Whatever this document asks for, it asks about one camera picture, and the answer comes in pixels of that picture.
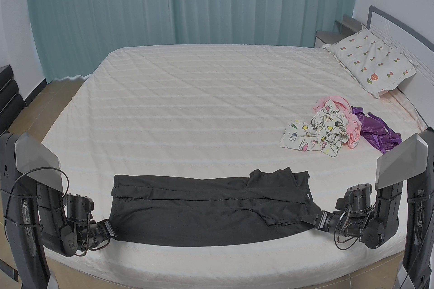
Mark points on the black chest of drawers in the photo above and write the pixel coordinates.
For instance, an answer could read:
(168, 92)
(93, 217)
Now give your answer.
(6, 98)

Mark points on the white printed garment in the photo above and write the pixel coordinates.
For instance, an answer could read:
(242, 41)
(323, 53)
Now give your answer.
(322, 132)

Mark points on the white printed pillow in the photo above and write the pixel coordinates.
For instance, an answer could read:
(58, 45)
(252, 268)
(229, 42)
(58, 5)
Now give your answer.
(373, 59)

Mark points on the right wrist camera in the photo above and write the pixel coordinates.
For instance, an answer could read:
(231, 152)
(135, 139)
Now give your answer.
(340, 204)

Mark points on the black T-shirt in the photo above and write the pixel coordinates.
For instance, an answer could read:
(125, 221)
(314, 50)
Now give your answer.
(203, 213)

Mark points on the pink garment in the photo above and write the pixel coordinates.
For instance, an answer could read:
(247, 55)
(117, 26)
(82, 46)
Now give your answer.
(354, 132)

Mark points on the bed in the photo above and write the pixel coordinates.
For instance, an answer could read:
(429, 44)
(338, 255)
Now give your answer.
(203, 94)

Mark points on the grey bedside table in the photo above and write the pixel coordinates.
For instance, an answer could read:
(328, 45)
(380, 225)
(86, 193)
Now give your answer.
(346, 25)

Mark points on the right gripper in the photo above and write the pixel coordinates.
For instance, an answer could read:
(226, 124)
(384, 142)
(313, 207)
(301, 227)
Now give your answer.
(325, 222)

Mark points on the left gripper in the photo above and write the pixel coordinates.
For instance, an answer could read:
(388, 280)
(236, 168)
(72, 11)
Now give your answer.
(104, 230)

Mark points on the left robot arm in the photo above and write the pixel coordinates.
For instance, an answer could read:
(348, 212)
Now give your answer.
(34, 159)

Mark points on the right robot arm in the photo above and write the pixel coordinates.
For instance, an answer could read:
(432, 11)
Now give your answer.
(403, 159)

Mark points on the purple garment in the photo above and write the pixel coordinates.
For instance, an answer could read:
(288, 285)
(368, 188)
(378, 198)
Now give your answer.
(376, 132)

